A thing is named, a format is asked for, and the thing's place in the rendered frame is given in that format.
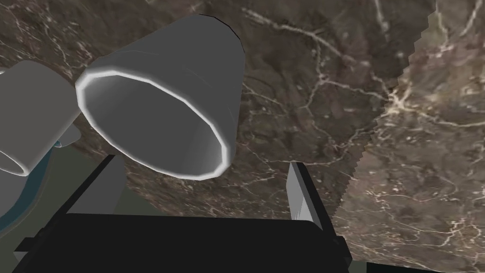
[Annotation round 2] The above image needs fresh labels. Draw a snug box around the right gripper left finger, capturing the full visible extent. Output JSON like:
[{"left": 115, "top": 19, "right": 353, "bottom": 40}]
[{"left": 56, "top": 154, "right": 126, "bottom": 215}]

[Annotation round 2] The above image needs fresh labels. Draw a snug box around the grey mug with handle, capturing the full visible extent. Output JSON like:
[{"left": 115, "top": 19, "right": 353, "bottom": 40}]
[{"left": 0, "top": 60, "right": 82, "bottom": 177}]

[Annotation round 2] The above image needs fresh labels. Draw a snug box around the large grey cup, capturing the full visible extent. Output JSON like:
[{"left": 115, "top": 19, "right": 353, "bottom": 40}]
[{"left": 75, "top": 13, "right": 246, "bottom": 181}]

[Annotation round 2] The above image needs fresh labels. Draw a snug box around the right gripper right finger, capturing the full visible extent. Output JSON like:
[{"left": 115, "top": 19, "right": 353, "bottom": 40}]
[{"left": 286, "top": 161, "right": 336, "bottom": 237}]

